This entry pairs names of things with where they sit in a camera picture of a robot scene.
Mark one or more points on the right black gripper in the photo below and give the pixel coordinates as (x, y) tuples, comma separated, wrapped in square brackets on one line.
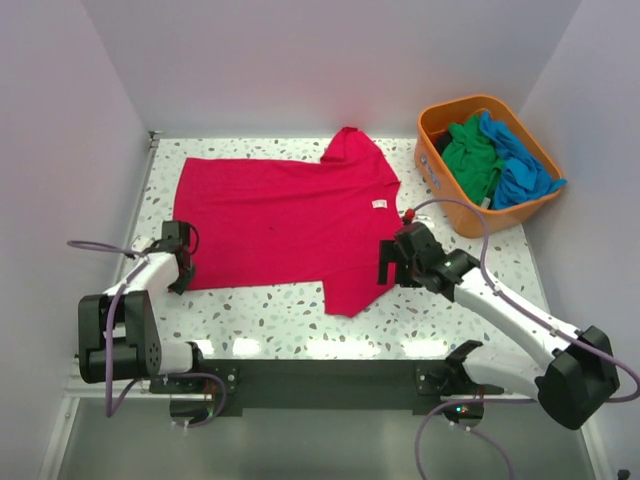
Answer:
[(390, 253)]

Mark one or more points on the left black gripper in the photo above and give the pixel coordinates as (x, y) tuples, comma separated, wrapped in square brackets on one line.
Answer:
[(181, 285)]

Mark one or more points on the red t-shirt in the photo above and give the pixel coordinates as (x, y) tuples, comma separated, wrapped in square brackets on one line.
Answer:
[(267, 222)]

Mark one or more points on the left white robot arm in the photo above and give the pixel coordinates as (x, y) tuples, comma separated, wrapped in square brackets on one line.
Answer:
[(118, 336)]

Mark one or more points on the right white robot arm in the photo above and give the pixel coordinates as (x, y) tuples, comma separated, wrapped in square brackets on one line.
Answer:
[(568, 371)]

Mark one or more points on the green t-shirt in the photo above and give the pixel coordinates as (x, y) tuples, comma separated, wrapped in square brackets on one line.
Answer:
[(472, 160)]

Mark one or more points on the orange plastic basket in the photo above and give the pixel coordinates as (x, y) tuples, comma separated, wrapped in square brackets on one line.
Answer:
[(466, 218)]

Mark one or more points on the blue t-shirt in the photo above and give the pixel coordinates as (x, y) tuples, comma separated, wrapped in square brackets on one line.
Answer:
[(523, 177)]

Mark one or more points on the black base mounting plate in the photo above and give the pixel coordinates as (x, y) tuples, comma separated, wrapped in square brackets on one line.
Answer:
[(414, 385)]

